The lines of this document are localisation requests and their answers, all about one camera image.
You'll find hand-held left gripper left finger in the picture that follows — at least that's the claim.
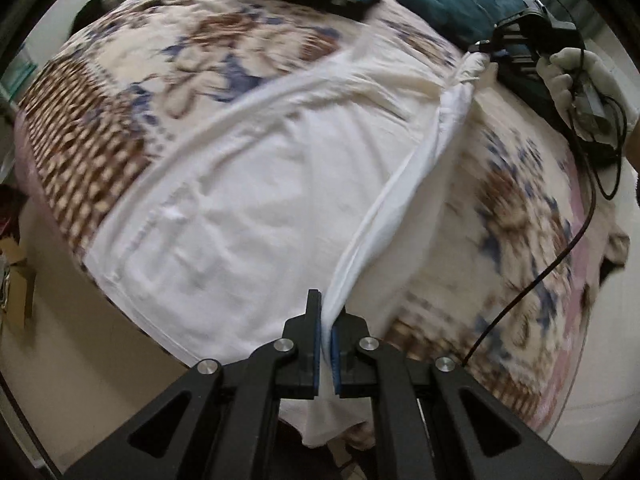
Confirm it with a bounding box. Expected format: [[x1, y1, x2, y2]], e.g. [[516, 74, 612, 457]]
[[65, 289, 322, 480]]

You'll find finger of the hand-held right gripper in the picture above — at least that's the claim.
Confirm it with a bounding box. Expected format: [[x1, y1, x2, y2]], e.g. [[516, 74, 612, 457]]
[[468, 39, 512, 60]]

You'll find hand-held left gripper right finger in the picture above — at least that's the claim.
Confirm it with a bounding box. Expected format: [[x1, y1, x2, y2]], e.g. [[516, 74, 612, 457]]
[[331, 312, 584, 480]]

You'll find white t-shirt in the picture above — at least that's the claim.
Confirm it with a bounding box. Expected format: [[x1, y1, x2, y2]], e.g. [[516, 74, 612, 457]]
[[82, 35, 493, 448]]

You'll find person's right hand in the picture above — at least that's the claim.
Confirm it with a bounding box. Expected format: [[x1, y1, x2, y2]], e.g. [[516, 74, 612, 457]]
[[536, 47, 640, 147]]

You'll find beige cloth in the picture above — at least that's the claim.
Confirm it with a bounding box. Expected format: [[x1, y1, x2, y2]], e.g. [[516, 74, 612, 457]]
[[598, 232, 632, 283]]

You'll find cardboard box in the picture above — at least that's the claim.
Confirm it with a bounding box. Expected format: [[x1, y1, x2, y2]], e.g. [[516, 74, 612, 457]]
[[0, 238, 38, 332]]

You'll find floral printed blanket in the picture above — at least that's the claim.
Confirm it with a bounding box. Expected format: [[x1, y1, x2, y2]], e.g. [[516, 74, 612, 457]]
[[15, 0, 592, 432]]

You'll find black bag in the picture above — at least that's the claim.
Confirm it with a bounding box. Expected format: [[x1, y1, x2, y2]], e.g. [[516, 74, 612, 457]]
[[70, 0, 132, 37]]

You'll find black cable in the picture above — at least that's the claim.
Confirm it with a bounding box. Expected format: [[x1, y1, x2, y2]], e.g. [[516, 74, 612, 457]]
[[461, 0, 630, 363]]

